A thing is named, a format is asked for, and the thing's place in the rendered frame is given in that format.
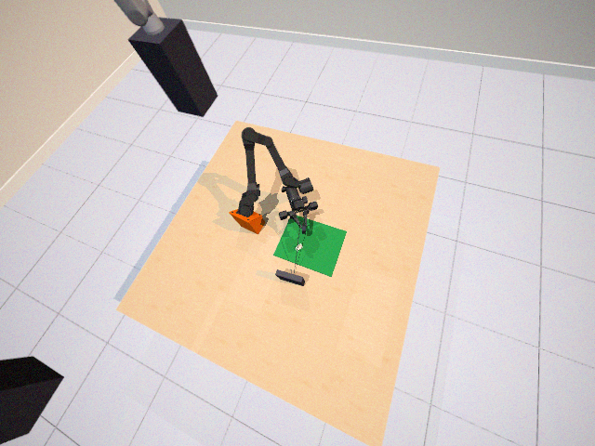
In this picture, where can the green circuit board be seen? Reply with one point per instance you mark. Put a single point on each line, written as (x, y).
(318, 249)

